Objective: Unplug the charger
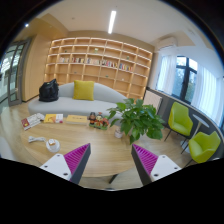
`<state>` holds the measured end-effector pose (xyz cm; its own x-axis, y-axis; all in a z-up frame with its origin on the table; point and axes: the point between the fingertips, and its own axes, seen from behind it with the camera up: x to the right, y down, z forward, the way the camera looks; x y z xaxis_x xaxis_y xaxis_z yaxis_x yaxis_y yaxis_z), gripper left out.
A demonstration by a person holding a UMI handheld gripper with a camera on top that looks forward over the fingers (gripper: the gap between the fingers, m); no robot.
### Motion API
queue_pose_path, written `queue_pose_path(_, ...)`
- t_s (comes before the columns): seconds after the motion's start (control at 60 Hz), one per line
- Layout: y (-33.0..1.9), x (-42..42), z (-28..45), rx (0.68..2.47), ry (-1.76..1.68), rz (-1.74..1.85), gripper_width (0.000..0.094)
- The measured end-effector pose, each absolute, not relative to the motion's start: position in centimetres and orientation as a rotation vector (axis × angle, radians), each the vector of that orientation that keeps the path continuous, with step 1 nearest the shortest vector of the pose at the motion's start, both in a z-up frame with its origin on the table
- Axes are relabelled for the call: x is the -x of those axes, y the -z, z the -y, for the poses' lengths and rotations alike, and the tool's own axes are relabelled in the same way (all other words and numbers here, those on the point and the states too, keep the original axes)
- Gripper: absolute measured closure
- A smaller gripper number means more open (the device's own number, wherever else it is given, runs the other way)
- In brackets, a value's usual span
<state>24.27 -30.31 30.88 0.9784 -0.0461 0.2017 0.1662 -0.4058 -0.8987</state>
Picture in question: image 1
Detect glass door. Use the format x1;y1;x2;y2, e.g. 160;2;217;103
0;39;31;106

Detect yellow cushion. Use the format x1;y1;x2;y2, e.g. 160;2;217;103
73;80;94;101

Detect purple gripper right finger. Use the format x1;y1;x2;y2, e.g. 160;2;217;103
131;144;180;185

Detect black backpack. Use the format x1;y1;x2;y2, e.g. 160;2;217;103
39;79;59;102

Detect near green chair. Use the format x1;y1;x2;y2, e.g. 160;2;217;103
186;131;221;166

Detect colourful toy figurines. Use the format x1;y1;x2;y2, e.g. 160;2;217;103
88;112;109;130

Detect white radiator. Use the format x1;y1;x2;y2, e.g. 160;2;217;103
144;91;162;111

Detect wooden bookshelf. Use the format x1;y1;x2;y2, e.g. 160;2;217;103
44;37;153;99

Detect green chair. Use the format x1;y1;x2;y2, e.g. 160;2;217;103
168;102;193;138
186;131;221;166

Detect grey sofa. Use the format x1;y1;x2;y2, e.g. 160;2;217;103
28;83;126;117

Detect yellow and white book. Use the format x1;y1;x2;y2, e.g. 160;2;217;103
44;114;63;123

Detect window with white curtains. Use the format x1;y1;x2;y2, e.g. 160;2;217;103
156;55;224;126

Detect white charger with cable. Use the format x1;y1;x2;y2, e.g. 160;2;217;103
28;136;46;143

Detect green potted plant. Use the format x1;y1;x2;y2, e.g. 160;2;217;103
108;98;164;143

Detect ceiling strip light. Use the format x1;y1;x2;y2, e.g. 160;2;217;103
108;10;117;34

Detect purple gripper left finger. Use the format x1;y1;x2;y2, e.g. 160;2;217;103
41;144;91;184

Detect far green chair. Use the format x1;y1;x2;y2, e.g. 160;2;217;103
168;102;193;138

